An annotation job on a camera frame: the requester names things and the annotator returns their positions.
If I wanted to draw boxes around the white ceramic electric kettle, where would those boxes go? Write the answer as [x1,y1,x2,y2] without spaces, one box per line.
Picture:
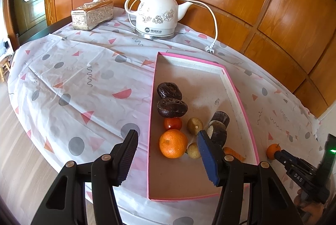
[124,0,194,39]

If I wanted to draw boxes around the small tan longan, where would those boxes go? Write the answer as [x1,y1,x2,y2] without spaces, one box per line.
[187,117,204,136]
[186,142,202,159]

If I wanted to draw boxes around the orange tangerine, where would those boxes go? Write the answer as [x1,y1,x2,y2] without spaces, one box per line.
[266,143,281,161]
[159,129,188,159]

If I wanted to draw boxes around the white patterned tablecloth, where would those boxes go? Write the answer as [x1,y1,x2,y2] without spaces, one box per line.
[7,8,323,225]

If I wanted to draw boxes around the dark sugarcane piece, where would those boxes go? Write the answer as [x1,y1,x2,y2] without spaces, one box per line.
[206,120,228,148]
[211,111,230,129]

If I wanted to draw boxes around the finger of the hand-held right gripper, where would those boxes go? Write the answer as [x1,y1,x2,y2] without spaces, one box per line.
[274,149,298,171]

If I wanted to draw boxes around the person's right hand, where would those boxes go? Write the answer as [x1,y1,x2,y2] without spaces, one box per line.
[295,187,325,221]

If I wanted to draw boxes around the silver ornate tissue box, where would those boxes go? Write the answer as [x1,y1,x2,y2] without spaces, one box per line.
[71,0,114,31]

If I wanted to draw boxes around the white power cord with plug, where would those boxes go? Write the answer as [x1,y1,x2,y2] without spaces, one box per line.
[172,0,219,55]

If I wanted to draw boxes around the small red tomato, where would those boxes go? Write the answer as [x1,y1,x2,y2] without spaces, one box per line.
[164,117,183,132]

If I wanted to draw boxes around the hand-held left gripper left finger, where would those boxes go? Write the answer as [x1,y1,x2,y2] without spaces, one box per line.
[38,130,139,225]

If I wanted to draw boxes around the dark wrinkled passion fruit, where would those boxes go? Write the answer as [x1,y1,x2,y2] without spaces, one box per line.
[157,82,182,101]
[157,98,188,118]

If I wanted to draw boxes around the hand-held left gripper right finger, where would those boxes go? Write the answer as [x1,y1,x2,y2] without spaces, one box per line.
[197,130,297,225]

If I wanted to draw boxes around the pink-rimmed shallow box tray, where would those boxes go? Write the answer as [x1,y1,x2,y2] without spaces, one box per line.
[147,51,260,201]

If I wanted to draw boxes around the black table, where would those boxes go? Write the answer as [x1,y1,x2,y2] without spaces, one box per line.
[18,21,73,45]

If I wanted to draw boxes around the orange carrot piece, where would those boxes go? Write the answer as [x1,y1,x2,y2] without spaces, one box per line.
[223,147,246,161]

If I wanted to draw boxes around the small wooden stool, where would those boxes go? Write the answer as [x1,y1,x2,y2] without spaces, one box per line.
[0,55,11,84]

